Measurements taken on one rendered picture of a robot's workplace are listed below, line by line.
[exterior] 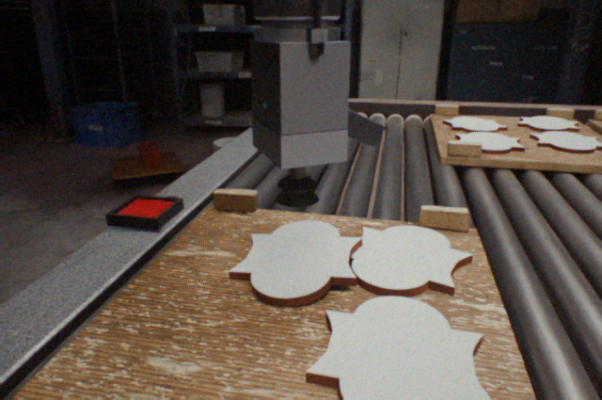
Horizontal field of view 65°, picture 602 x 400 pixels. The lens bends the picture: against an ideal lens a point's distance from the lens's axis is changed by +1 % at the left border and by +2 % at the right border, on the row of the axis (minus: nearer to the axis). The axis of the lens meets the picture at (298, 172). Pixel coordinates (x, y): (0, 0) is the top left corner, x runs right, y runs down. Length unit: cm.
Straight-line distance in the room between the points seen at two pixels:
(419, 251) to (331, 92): 21
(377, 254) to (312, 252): 7
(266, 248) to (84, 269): 21
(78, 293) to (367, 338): 30
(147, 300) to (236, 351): 11
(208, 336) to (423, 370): 17
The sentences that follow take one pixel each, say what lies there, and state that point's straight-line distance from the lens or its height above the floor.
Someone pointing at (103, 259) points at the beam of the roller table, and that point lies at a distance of 59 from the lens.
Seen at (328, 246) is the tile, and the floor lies 96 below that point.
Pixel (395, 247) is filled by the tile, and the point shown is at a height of 95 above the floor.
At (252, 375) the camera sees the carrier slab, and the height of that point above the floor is 94.
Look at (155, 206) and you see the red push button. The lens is 69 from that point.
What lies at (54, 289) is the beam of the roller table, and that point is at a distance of 56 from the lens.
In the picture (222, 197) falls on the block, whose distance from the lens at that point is 62.
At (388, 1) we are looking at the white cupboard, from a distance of 496.
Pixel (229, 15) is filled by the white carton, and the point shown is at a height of 119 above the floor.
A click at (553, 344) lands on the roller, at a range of 47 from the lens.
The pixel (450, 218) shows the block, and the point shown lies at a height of 95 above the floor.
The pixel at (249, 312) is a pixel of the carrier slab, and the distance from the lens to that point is 43.
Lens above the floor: 118
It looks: 18 degrees down
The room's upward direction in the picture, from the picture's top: straight up
